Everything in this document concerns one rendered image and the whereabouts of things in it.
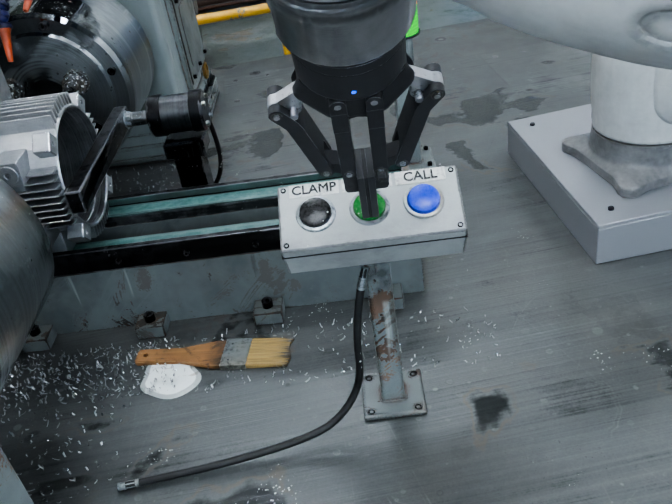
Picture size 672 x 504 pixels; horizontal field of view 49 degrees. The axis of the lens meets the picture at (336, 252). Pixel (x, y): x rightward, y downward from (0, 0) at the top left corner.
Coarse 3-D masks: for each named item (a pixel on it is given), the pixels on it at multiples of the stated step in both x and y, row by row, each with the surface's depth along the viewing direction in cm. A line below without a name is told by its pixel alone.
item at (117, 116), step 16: (112, 112) 105; (128, 112) 106; (112, 128) 101; (128, 128) 106; (96, 144) 97; (112, 144) 99; (96, 160) 93; (112, 160) 99; (80, 176) 89; (96, 176) 92; (64, 192) 88; (80, 192) 86; (96, 192) 92; (80, 208) 87
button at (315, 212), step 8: (312, 200) 68; (320, 200) 68; (304, 208) 67; (312, 208) 67; (320, 208) 67; (328, 208) 67; (304, 216) 67; (312, 216) 67; (320, 216) 67; (328, 216) 67; (304, 224) 67; (312, 224) 67; (320, 224) 67
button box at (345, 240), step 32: (288, 192) 69; (320, 192) 69; (352, 192) 68; (384, 192) 68; (448, 192) 67; (288, 224) 68; (352, 224) 67; (384, 224) 67; (416, 224) 66; (448, 224) 66; (288, 256) 67; (320, 256) 68; (352, 256) 69; (384, 256) 69; (416, 256) 70
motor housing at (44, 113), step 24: (48, 96) 92; (0, 120) 89; (24, 120) 88; (48, 120) 88; (72, 120) 99; (0, 144) 88; (24, 144) 88; (72, 144) 102; (48, 168) 87; (72, 168) 103; (24, 192) 87; (48, 192) 88; (48, 216) 89; (72, 216) 90; (96, 216) 99
